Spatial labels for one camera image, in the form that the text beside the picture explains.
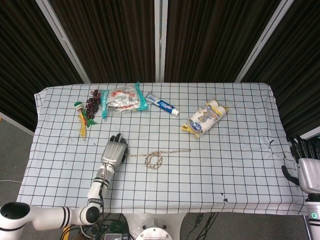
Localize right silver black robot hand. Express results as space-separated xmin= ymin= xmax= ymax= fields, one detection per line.
xmin=281 ymin=134 xmax=320 ymax=195

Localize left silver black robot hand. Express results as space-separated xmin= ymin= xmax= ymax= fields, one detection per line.
xmin=100 ymin=133 xmax=130 ymax=167

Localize beige braided rope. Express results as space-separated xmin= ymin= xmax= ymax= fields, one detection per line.
xmin=124 ymin=149 xmax=192 ymax=171

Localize dark red plastic grape bunch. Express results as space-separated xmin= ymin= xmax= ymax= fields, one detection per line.
xmin=84 ymin=89 xmax=101 ymax=125

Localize teal clear snack bag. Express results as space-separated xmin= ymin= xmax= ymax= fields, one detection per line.
xmin=100 ymin=82 xmax=149 ymax=119

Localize white black checkered tablecloth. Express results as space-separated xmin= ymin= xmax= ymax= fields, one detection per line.
xmin=14 ymin=82 xmax=310 ymax=216

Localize blue white toothpaste tube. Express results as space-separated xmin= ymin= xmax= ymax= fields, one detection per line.
xmin=145 ymin=92 xmax=180 ymax=117

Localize green circuit board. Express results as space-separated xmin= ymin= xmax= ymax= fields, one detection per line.
xmin=109 ymin=221 xmax=124 ymax=233

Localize silver robot torso base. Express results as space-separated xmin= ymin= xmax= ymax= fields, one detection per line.
xmin=123 ymin=213 xmax=188 ymax=240

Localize yellow packaged rolls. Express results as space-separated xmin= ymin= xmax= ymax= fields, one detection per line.
xmin=181 ymin=99 xmax=230 ymax=139

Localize dark pleated curtain panel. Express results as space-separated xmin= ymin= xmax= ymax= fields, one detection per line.
xmin=242 ymin=0 xmax=320 ymax=136
xmin=0 ymin=0 xmax=85 ymax=132
xmin=48 ymin=0 xmax=157 ymax=83
xmin=164 ymin=0 xmax=282 ymax=83

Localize white partition base rail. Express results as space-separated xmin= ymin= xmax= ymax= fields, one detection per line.
xmin=0 ymin=111 xmax=35 ymax=137
xmin=298 ymin=129 xmax=320 ymax=141

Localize black cable bundle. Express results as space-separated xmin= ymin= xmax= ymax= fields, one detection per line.
xmin=62 ymin=212 xmax=131 ymax=240
xmin=192 ymin=212 xmax=221 ymax=240

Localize white partition frame post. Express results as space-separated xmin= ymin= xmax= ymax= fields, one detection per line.
xmin=234 ymin=0 xmax=295 ymax=83
xmin=154 ymin=0 xmax=169 ymax=83
xmin=34 ymin=0 xmax=91 ymax=84

